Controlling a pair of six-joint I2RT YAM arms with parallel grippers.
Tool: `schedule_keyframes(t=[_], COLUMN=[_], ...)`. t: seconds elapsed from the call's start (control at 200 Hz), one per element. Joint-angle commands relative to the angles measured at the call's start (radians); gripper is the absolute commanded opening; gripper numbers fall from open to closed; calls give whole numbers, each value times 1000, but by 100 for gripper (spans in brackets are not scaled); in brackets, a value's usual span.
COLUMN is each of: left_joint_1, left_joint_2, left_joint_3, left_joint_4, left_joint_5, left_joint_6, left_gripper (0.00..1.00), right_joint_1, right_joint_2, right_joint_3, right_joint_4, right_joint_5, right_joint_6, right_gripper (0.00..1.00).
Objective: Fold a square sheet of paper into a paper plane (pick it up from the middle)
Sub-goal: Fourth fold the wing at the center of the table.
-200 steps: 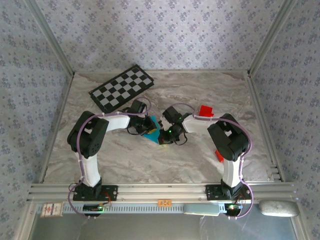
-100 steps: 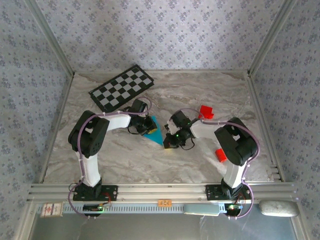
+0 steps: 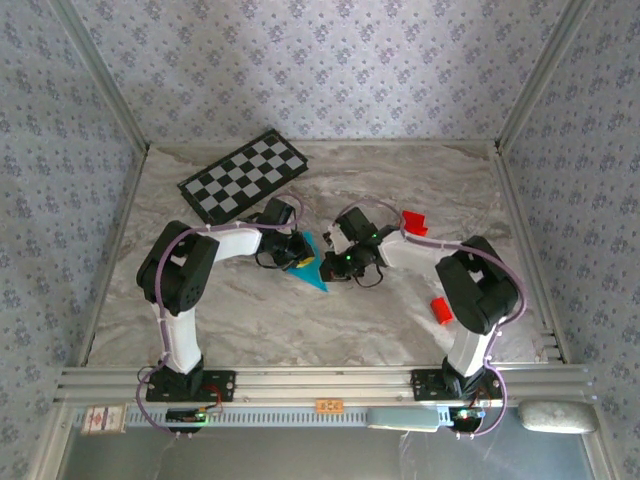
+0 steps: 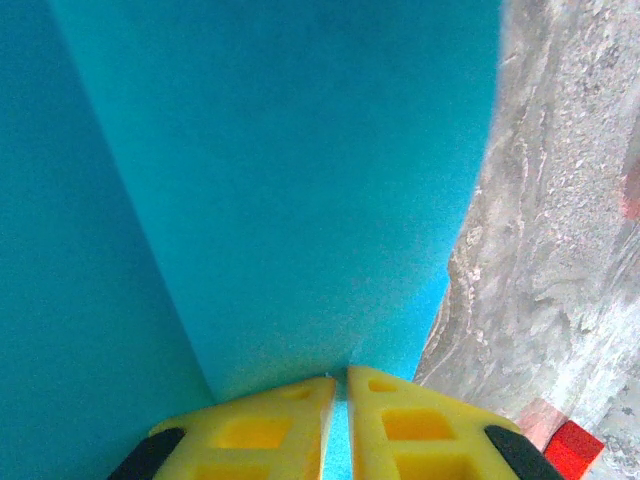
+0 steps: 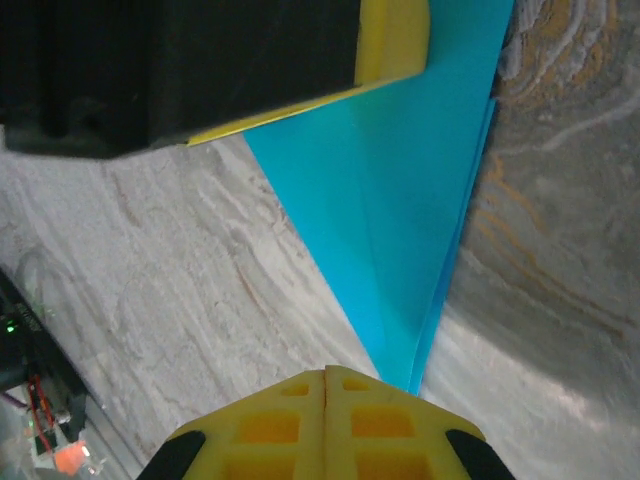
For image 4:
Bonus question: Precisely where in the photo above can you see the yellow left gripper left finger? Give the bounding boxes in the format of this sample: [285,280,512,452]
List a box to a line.
[107,375,337,480]

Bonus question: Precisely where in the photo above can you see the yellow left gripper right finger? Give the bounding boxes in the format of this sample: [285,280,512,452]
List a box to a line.
[346,364,566,480]

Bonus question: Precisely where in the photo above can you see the notched red block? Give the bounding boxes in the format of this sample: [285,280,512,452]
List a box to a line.
[543,419,605,480]

